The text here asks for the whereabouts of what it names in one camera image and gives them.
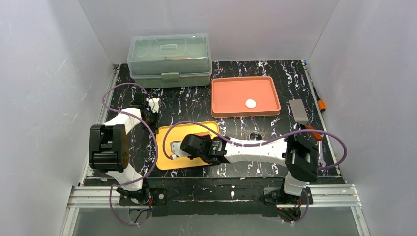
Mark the flat round white wrapper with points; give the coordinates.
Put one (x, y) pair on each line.
(250, 103)

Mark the orange black screwdriver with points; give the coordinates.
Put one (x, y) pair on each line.
(320, 103)

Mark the aluminium front frame rail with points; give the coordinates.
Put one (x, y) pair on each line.
(222, 210)

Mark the metal scraper orange handle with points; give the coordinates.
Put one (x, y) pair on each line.
(299, 114)

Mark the green plastic storage box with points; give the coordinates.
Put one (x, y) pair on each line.
(170, 61)

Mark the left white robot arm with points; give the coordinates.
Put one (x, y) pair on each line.
(109, 145)

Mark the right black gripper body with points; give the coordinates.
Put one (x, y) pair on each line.
(188, 145)

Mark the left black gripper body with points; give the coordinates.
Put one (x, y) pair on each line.
(143, 103)

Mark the orange-red plastic tray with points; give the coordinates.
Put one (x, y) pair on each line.
(228, 97)

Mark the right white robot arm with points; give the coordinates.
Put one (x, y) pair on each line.
(296, 153)

